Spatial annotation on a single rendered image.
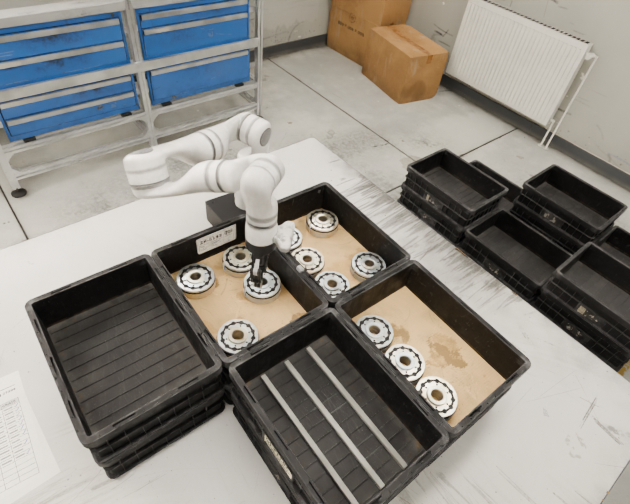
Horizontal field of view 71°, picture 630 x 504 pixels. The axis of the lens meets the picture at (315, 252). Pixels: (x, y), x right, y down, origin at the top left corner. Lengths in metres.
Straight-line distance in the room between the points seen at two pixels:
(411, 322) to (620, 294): 1.18
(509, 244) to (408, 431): 1.42
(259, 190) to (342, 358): 0.49
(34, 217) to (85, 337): 1.74
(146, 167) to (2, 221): 1.94
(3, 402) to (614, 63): 3.77
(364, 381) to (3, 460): 0.84
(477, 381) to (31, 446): 1.07
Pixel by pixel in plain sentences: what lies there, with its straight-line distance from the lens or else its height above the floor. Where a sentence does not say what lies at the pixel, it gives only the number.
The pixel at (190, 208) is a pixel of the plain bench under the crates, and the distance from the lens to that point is 1.70.
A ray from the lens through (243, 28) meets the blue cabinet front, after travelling 3.22.
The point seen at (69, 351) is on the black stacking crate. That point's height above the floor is 0.83.
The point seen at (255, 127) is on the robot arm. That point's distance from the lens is 1.38.
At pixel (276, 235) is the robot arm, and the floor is 1.10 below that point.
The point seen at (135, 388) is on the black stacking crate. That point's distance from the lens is 1.14.
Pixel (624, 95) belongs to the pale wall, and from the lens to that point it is 3.86.
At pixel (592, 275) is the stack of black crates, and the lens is 2.25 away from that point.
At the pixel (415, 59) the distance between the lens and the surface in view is 3.92.
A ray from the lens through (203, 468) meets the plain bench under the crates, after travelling 1.18.
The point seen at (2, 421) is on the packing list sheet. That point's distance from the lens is 1.36.
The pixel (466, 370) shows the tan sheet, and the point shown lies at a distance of 1.24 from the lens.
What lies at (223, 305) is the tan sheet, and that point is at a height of 0.83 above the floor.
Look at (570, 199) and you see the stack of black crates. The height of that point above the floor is 0.49.
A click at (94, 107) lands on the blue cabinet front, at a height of 0.40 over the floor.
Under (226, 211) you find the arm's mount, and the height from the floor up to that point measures 0.78.
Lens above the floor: 1.82
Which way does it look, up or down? 47 degrees down
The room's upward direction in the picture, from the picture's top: 9 degrees clockwise
